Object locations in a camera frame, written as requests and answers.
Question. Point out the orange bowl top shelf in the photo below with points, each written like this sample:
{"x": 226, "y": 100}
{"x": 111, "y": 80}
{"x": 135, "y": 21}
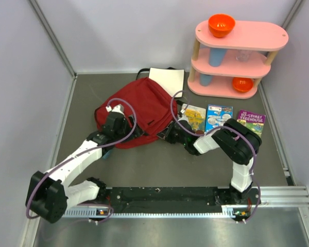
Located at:
{"x": 220, "y": 25}

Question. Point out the blue snap wallet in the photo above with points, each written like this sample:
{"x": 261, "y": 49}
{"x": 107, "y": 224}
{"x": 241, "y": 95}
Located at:
{"x": 106, "y": 155}

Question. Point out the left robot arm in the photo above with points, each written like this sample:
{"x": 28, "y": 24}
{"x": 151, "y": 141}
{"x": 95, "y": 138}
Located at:
{"x": 50, "y": 194}

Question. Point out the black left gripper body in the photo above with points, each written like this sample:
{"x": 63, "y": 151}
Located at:
{"x": 125, "y": 130}

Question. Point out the blue cup middle shelf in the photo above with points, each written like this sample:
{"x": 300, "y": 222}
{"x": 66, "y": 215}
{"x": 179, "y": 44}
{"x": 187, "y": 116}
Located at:
{"x": 216, "y": 56}

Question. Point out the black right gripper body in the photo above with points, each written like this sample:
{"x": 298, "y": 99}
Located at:
{"x": 174, "y": 137}

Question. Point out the blue cup bottom shelf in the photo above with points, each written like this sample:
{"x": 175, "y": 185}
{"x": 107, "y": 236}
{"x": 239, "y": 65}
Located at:
{"x": 205, "y": 80}

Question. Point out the clear glass cup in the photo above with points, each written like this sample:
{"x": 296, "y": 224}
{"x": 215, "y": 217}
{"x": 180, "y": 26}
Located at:
{"x": 243, "y": 55}

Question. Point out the blue comic book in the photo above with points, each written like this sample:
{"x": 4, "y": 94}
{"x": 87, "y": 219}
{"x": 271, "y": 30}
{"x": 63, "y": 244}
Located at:
{"x": 217, "y": 115}

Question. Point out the purple Treehouse book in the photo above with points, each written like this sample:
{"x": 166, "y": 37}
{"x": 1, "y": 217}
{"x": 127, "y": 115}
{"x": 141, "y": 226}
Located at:
{"x": 253, "y": 121}

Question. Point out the orange bowl bottom shelf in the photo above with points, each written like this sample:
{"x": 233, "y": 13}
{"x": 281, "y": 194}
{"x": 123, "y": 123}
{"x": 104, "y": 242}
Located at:
{"x": 242, "y": 85}

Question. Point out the blue cup shelf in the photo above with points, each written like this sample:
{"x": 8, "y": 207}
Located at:
{"x": 216, "y": 56}
{"x": 205, "y": 80}

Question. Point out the red student backpack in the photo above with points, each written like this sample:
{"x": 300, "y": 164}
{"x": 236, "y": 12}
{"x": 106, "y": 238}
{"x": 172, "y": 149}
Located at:
{"x": 153, "y": 107}

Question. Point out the pink three-tier shelf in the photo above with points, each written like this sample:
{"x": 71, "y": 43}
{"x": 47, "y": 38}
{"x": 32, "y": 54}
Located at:
{"x": 233, "y": 66}

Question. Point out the orange bowl shelf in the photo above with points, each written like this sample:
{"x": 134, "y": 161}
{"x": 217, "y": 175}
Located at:
{"x": 242, "y": 85}
{"x": 220, "y": 25}

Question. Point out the yellow Brideshead Revisited book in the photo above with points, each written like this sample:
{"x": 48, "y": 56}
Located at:
{"x": 196, "y": 118}

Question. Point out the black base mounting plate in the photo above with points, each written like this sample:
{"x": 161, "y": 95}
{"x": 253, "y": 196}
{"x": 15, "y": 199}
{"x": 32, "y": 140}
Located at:
{"x": 161, "y": 200}

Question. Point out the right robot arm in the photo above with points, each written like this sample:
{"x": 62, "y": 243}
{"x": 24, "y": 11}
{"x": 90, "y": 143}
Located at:
{"x": 240, "y": 144}

